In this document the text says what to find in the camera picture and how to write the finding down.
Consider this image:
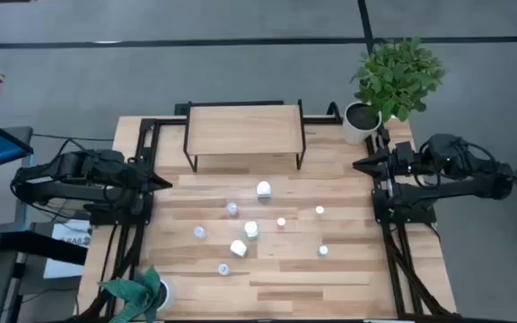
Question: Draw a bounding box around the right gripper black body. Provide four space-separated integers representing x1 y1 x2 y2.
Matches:
383 147 419 185

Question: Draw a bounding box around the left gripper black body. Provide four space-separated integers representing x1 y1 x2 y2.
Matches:
123 160 154 201

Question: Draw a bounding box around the large white plant pot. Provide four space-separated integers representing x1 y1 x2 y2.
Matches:
342 100 383 146

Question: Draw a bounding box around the green leafy plant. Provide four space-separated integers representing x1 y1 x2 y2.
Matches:
350 36 447 123

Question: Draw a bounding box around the white paper sheet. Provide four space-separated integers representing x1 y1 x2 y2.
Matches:
42 218 92 280

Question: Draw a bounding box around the small white plant pot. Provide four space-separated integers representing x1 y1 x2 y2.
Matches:
157 278 175 313

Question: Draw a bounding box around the black flat bar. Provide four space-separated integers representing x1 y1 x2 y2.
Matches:
0 229 89 266

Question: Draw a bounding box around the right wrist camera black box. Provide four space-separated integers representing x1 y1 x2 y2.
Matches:
395 141 416 165

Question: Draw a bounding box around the black metal table frame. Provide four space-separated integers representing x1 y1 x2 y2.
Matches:
76 100 464 323

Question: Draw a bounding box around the black floor cable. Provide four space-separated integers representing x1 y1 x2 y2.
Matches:
31 132 115 142

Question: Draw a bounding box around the wooden shelf black metal frame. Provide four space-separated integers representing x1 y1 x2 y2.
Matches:
182 99 308 174

